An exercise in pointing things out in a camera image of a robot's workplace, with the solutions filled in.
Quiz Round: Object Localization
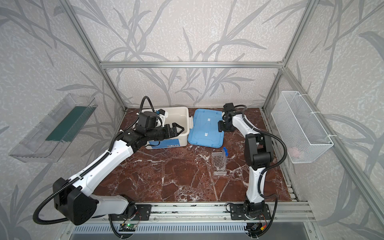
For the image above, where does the white wire mesh basket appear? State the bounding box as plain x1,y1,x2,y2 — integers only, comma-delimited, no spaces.
272,91,334,164

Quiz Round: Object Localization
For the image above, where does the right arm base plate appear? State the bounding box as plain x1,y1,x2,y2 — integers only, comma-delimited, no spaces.
227,201,271,221

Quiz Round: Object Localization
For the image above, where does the aluminium frame rail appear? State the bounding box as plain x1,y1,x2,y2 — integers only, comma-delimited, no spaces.
100,62,283,69

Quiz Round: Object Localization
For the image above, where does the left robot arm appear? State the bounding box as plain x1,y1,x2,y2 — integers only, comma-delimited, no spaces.
53,110,185,226

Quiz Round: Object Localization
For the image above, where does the blue plastic bin lid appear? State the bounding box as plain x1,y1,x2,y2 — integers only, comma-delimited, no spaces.
188,109,224,148

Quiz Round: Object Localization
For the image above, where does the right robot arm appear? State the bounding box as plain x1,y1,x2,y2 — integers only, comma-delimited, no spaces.
218,103,274,218

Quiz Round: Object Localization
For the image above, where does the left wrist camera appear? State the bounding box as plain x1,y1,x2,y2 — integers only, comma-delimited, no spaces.
156,109,169,122

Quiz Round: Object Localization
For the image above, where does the white plastic storage bin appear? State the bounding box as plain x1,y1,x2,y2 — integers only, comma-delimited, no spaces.
146,107,193,150

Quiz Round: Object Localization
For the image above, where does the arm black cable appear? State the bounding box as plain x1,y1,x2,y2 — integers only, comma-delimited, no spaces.
233,104,288,200
32,95,157,226

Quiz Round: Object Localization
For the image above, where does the clear plastic test tube rack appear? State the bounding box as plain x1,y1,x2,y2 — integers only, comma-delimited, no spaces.
211,151,227,176

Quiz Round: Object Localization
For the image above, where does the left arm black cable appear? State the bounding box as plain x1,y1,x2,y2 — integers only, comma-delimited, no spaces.
32,95,157,226

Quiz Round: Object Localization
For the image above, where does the clear acrylic wall shelf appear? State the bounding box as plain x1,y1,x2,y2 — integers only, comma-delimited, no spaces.
9,94,98,163

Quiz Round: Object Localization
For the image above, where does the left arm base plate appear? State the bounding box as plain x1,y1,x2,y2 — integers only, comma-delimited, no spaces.
111,204,152,221

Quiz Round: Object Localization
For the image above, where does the test tube blue cap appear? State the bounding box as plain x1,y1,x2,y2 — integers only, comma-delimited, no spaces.
222,147,229,159

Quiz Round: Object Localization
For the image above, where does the pink object in basket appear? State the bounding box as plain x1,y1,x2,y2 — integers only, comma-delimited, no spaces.
288,147,302,159

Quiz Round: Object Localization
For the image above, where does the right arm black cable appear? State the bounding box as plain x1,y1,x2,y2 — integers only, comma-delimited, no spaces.
233,104,288,200

